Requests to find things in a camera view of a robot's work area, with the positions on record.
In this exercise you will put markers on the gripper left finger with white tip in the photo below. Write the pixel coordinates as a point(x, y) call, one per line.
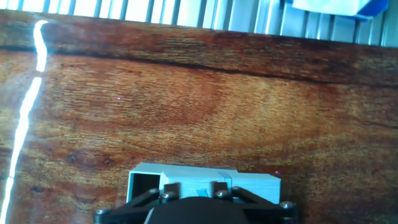
point(174, 183)

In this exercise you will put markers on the blue tissue pack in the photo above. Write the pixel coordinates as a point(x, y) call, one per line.
point(326, 6)

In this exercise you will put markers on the gripper right finger with white tip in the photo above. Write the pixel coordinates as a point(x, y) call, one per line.
point(258, 189)

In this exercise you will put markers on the wood grain table mat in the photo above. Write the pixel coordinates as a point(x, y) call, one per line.
point(186, 109)

